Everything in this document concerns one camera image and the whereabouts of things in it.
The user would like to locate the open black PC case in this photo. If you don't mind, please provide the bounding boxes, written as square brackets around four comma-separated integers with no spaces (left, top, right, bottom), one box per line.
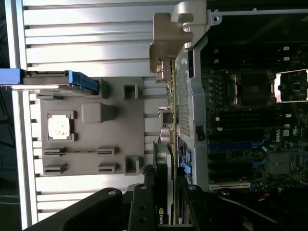
[172,0,308,231]

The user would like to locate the white expansion slot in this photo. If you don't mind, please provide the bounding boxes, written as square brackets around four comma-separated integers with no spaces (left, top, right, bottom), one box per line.
[208,182,251,191]

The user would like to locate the metal socket cover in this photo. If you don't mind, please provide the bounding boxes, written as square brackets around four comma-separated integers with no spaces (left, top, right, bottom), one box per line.
[275,69,308,103]

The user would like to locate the grey parts rack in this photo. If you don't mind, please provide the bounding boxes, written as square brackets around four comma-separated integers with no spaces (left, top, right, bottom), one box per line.
[36,77,145,178]

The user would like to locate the green motherboard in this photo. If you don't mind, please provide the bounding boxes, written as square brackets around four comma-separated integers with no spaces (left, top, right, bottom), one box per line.
[206,64,308,193]

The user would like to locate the silver CPU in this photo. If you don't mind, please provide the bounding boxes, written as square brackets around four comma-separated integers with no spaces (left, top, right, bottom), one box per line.
[47,114,71,141]

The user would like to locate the black expansion slot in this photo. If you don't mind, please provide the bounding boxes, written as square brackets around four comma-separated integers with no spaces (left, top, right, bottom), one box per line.
[208,154,253,167]

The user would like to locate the blue disk caddy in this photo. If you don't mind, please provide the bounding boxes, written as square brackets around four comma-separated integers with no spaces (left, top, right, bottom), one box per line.
[0,68,100,96]

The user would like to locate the blue expansion slot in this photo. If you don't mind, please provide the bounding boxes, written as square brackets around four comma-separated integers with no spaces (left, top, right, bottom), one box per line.
[208,141,269,152]

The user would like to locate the grey chipset heatsink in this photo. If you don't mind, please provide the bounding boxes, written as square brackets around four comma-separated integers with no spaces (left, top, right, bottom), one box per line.
[269,152,291,174]

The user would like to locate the silver hard disk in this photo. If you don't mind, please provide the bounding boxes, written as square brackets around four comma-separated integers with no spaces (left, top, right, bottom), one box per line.
[12,70,73,93]

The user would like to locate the CPU socket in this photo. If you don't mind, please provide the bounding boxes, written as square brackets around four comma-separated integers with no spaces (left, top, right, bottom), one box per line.
[228,71,277,108]

